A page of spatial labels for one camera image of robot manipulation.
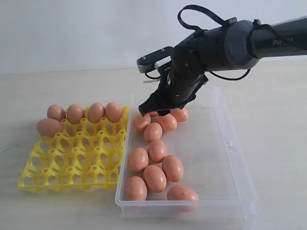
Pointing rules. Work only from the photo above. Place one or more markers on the brown egg front left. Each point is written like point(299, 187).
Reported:
point(135, 189)

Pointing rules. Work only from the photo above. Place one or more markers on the brown egg upper middle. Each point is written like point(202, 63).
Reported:
point(153, 132)

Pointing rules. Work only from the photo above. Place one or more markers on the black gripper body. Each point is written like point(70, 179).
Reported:
point(182, 87)

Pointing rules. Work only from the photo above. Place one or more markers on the clear plastic container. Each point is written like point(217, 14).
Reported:
point(214, 167)

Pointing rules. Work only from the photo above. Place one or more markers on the brown egg far left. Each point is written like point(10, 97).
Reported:
point(153, 114)

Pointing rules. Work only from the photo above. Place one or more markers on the yellow plastic egg tray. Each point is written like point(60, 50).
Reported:
point(83, 155)

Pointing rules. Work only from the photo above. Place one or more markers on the brown egg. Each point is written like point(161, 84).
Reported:
point(154, 178)
point(157, 150)
point(153, 114)
point(135, 189)
point(138, 160)
point(183, 193)
point(153, 132)
point(141, 122)

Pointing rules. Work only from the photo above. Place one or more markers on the brown egg upper left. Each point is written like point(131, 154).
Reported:
point(141, 122)

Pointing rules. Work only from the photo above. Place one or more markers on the brown egg centre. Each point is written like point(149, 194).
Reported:
point(157, 150)

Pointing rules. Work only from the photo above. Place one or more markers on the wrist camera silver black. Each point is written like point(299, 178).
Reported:
point(155, 60)

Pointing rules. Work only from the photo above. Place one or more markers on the brown egg front right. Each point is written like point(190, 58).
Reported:
point(183, 193)

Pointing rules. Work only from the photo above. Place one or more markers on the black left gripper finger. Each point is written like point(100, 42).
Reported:
point(154, 103)

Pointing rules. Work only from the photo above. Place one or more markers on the brown egg left middle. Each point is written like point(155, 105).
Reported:
point(138, 160)

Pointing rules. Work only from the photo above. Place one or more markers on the brown egg placed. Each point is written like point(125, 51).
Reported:
point(96, 112)
point(75, 113)
point(181, 115)
point(167, 122)
point(55, 111)
point(113, 112)
point(49, 127)

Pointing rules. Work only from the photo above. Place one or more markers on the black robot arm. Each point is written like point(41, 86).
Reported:
point(238, 45)

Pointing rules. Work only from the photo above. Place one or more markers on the brown egg lower middle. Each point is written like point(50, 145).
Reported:
point(154, 178)

